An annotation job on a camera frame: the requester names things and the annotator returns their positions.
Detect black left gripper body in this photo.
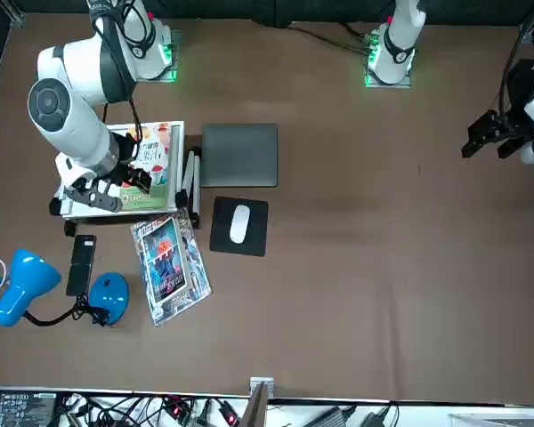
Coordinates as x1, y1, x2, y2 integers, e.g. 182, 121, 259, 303
498, 60, 534, 140

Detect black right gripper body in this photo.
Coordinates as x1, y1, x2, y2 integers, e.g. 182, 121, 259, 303
93, 135, 139, 188

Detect green-covered paperback book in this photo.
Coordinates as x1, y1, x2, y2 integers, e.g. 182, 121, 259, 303
106, 122, 174, 211

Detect blue desk lamp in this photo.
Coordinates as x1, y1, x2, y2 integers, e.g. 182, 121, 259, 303
0, 247, 130, 328

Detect white folding reading stand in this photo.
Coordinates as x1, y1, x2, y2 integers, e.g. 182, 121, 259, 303
48, 119, 202, 237

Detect black folding phone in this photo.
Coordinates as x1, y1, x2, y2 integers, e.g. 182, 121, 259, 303
65, 234, 98, 297

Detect comic magazine with orange figure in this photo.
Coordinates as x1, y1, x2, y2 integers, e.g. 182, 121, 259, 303
130, 214, 197, 328

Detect grey closed laptop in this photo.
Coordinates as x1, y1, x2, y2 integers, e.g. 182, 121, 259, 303
199, 123, 279, 189

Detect white computer mouse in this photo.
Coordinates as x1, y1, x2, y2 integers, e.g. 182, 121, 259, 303
229, 204, 251, 245

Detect comic magazine with pale cover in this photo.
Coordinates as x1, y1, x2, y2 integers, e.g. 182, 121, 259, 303
174, 208, 214, 312

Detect black mouse pad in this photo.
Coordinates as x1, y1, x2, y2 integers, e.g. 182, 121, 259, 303
208, 196, 270, 258

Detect black labelled power adapter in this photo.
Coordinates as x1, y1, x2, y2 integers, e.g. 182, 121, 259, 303
0, 391, 58, 427

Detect white flat box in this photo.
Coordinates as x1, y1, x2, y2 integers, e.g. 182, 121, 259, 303
447, 412, 534, 427

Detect black plug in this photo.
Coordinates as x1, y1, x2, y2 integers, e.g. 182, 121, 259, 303
360, 407, 400, 427

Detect grey power brick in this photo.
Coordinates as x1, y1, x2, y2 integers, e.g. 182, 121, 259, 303
302, 405, 358, 427

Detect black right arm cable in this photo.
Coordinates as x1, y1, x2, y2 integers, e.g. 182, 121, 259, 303
91, 0, 144, 150

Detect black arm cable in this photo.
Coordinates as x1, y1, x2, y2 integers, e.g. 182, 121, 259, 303
91, 0, 144, 150
498, 0, 534, 117

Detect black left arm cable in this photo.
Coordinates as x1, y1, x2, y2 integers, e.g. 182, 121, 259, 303
498, 0, 534, 117

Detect black bundled lamp cable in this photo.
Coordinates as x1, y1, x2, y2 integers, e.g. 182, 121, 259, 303
70, 291, 113, 328

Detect black left base cable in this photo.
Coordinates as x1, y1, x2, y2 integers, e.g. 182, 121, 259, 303
287, 20, 376, 58

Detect aluminium table edge rail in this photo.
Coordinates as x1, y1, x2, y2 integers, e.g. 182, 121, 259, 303
0, 0, 26, 22

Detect black loose cable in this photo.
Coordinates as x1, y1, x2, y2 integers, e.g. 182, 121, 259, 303
84, 393, 161, 424

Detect aluminium camera post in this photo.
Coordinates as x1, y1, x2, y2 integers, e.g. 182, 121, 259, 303
239, 376, 276, 427

